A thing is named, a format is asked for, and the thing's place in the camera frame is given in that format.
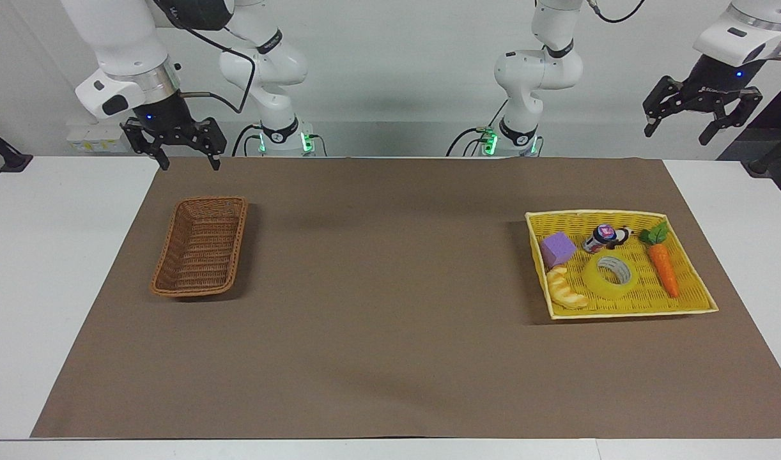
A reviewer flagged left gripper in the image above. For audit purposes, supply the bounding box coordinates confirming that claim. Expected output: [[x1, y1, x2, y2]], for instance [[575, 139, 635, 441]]
[[642, 54, 763, 146]]

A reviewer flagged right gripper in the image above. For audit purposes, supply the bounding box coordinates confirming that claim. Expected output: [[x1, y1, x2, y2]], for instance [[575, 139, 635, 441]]
[[121, 91, 228, 171]]

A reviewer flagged brown wicker basket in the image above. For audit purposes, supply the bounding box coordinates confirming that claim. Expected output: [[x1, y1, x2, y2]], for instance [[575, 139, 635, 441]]
[[150, 196, 249, 298]]

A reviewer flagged yellow woven basket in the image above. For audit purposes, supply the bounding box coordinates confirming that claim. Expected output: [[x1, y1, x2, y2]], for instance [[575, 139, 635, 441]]
[[525, 210, 719, 319]]

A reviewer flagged yellow tape roll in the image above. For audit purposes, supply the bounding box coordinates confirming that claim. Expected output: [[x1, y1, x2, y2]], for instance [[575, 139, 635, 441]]
[[581, 254, 635, 300]]

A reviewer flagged white power strip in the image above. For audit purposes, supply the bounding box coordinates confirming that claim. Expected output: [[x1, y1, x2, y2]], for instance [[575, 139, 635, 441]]
[[66, 123, 135, 154]]

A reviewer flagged black stand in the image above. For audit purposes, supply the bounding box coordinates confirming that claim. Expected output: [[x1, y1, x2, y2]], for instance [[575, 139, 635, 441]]
[[716, 70, 781, 213], [0, 121, 33, 174]]

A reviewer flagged toy carrot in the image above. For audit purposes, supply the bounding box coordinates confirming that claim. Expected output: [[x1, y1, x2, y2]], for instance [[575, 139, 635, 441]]
[[638, 220, 681, 299]]

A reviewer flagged small can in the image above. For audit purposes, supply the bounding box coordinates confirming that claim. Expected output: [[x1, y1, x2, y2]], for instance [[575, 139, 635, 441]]
[[583, 224, 633, 254]]

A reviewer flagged purple cube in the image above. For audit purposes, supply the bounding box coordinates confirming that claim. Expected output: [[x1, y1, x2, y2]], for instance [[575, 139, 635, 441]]
[[541, 232, 578, 269]]

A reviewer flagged toy bread loaf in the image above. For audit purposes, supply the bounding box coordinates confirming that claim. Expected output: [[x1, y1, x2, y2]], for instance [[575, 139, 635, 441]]
[[546, 266, 590, 311]]

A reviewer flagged black cable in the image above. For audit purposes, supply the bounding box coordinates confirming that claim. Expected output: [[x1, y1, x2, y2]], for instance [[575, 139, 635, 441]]
[[149, 0, 257, 114], [587, 0, 646, 24]]

